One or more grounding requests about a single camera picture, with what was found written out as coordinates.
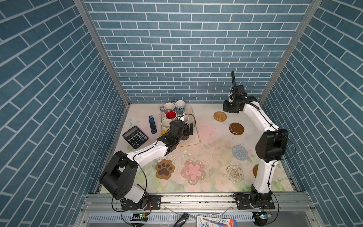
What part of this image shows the dark brown wooden coaster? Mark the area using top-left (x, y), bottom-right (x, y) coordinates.
top-left (229, 123), bottom-right (244, 135)

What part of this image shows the brown paw print coaster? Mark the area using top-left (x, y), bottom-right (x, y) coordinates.
top-left (156, 159), bottom-right (175, 180)

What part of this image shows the pink flower coaster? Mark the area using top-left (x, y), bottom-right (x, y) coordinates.
top-left (181, 159), bottom-right (207, 185)

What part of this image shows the blue grey woven coaster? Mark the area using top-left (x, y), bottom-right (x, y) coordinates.
top-left (232, 145), bottom-right (249, 161)

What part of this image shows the brown cork round coaster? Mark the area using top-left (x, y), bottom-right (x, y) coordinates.
top-left (252, 164), bottom-right (259, 177)

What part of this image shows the black mug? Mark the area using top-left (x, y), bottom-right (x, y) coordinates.
top-left (181, 134), bottom-right (190, 141)

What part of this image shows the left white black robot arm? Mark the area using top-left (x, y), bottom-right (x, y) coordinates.
top-left (99, 120), bottom-right (194, 209)

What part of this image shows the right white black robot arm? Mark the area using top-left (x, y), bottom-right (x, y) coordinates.
top-left (223, 85), bottom-right (288, 209)

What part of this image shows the white speckled mug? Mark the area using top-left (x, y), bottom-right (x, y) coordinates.
top-left (177, 114), bottom-right (189, 123)

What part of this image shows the cream white mug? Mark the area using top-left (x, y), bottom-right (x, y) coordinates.
top-left (161, 118), bottom-right (172, 132)

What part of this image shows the red inside mug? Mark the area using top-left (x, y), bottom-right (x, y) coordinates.
top-left (164, 111), bottom-right (177, 121)

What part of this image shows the beige serving tray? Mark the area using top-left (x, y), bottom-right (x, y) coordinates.
top-left (177, 106), bottom-right (199, 147)

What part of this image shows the light blue floral mug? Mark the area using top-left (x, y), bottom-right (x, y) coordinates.
top-left (175, 100), bottom-right (186, 114)

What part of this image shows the blue stapler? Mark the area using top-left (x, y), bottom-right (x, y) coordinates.
top-left (149, 115), bottom-right (157, 134)

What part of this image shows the black calculator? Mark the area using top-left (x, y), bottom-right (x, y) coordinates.
top-left (123, 126), bottom-right (148, 149)

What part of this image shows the black handheld device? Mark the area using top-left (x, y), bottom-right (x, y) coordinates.
top-left (173, 213), bottom-right (190, 227)

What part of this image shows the green circuit board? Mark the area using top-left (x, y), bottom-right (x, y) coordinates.
top-left (130, 213), bottom-right (149, 222)

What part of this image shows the blue white printed package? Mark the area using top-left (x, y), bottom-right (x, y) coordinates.
top-left (197, 216), bottom-right (237, 227)

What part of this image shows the white mug grey handle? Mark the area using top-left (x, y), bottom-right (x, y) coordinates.
top-left (160, 102), bottom-right (175, 113)

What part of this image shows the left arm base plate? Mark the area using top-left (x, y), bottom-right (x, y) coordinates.
top-left (122, 194), bottom-right (162, 211)

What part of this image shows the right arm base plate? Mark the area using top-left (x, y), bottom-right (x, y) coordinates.
top-left (232, 193), bottom-right (275, 210)

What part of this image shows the aluminium front rail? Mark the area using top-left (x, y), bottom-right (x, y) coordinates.
top-left (75, 192), bottom-right (323, 227)

